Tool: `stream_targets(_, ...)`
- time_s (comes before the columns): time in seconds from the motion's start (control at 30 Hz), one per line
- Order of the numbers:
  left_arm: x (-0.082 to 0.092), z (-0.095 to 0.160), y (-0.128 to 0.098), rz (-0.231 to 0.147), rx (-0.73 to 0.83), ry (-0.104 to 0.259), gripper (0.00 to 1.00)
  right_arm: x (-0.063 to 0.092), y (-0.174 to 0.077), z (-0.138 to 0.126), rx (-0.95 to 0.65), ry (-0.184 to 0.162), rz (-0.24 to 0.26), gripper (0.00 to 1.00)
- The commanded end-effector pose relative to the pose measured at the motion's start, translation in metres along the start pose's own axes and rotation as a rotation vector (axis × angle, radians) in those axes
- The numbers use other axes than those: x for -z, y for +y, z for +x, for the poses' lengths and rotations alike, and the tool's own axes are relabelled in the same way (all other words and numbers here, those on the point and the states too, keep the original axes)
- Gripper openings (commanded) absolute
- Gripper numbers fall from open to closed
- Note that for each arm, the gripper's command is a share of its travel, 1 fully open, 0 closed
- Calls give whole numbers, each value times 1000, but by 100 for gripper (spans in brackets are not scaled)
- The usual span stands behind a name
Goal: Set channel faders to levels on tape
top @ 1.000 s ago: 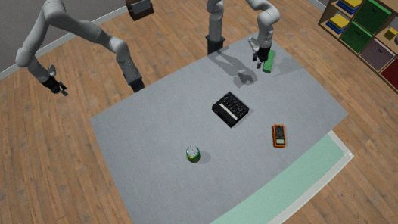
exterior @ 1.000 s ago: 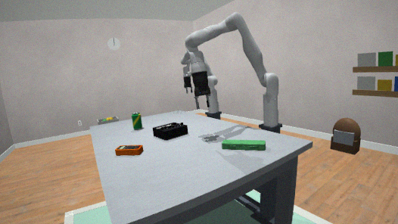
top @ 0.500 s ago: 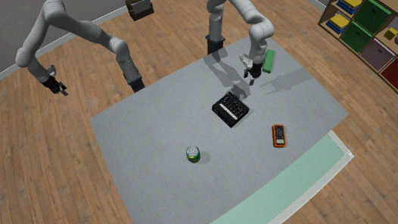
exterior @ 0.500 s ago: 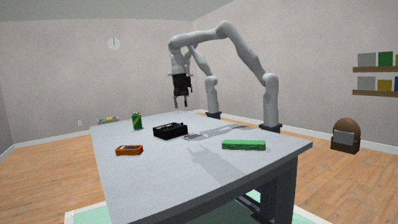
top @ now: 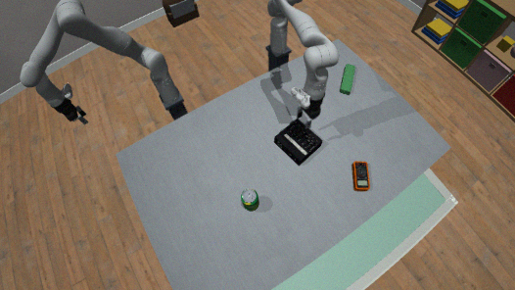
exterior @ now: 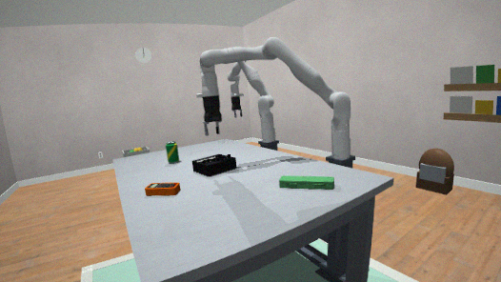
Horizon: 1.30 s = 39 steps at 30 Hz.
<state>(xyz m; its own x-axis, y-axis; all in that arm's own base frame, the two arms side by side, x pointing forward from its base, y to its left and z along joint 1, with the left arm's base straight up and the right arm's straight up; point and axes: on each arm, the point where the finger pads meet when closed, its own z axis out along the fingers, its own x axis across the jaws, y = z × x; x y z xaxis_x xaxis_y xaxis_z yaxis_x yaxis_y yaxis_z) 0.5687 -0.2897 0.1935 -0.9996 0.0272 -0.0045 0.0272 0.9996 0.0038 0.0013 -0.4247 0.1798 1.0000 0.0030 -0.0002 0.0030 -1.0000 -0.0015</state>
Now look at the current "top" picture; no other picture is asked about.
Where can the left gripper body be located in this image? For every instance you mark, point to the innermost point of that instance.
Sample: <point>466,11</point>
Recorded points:
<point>309,99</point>

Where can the orange pocket multimeter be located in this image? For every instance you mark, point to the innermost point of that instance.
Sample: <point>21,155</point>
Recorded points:
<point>360,176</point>

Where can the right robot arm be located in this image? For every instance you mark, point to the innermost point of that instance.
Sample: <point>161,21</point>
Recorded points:
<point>69,17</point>

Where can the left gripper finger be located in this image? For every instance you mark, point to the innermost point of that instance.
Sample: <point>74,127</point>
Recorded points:
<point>308,122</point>
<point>300,112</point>

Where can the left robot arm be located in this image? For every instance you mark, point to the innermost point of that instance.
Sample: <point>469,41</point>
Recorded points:
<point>323,53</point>

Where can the green drink can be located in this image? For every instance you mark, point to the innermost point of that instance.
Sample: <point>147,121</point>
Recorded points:
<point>250,199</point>

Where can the black lighting desk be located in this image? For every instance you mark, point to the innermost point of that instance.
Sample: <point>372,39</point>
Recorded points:
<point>300,143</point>

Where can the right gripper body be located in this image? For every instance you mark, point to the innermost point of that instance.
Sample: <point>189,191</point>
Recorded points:
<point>63,105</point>

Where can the green rectangular block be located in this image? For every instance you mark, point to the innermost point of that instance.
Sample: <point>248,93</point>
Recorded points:
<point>347,79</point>

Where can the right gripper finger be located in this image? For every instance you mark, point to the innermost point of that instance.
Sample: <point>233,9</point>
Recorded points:
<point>82,119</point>
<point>80,111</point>

